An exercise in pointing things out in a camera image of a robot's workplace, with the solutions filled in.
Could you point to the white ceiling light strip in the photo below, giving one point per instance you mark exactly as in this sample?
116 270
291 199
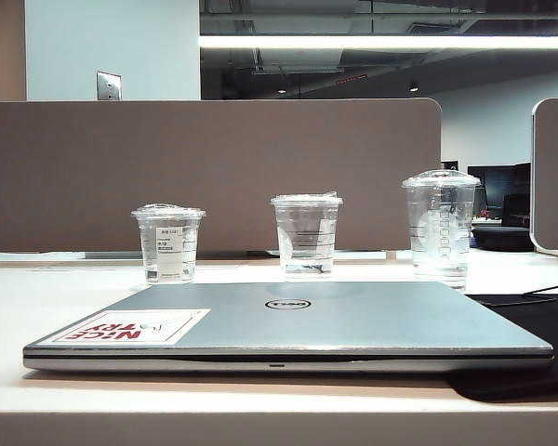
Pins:
376 42

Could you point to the black office chair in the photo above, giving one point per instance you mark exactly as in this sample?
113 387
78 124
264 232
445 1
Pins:
507 234

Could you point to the silver Dell laptop with sticker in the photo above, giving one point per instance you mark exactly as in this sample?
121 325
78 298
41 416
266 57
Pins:
353 325

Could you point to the metal wall plate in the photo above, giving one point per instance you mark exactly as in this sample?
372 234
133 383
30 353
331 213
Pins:
109 86

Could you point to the black computer monitor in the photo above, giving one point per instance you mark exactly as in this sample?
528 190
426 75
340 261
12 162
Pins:
502 181

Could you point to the small clear cup white label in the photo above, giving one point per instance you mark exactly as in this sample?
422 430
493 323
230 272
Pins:
167 251

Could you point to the clear plastic cup lid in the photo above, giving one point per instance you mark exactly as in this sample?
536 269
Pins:
307 241

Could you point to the tall clear cup dome lid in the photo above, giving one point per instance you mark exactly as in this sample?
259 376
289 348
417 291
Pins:
439 232

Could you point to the wide brown desk partition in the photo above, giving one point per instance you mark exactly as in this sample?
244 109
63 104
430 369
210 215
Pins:
214 162

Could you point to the black mouse pad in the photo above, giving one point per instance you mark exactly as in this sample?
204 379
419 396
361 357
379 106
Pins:
530 325

